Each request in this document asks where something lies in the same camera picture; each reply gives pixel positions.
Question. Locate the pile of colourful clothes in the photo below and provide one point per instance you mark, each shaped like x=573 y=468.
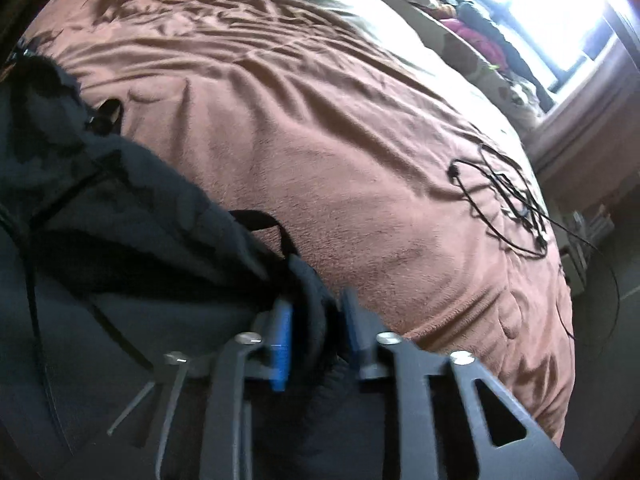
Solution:
x=480 y=35

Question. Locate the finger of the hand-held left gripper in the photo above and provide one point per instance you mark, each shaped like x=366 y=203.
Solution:
x=104 y=121

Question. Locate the bright window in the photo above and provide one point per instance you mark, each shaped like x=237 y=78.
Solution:
x=540 y=0

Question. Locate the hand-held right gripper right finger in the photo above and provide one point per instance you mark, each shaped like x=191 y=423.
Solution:
x=351 y=330

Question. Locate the grey clutter pile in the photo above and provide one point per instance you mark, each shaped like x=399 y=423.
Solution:
x=580 y=255

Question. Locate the black pants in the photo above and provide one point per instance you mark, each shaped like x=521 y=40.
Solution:
x=125 y=210

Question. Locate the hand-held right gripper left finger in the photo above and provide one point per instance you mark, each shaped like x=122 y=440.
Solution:
x=281 y=345

